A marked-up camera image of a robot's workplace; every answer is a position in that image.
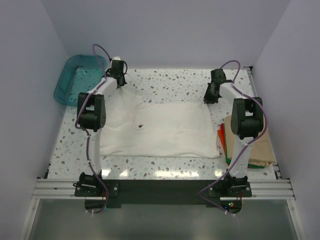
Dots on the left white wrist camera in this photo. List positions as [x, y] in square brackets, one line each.
[116, 58]

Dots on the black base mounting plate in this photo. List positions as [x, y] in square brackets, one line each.
[214, 195]

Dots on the orange folded t shirt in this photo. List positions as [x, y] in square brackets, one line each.
[225, 140]

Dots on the aluminium frame rail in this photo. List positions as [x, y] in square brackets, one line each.
[278, 189]

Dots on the green folded t shirt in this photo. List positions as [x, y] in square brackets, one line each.
[251, 165]

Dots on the teal plastic basket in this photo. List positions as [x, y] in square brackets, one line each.
[80, 74]

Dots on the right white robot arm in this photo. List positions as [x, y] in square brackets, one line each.
[247, 124]

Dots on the white printed t shirt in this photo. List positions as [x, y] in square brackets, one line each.
[137, 129]

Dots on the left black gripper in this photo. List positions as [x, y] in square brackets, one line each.
[124, 81]

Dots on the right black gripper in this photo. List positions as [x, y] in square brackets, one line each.
[208, 99]

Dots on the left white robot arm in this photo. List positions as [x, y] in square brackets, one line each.
[91, 112]

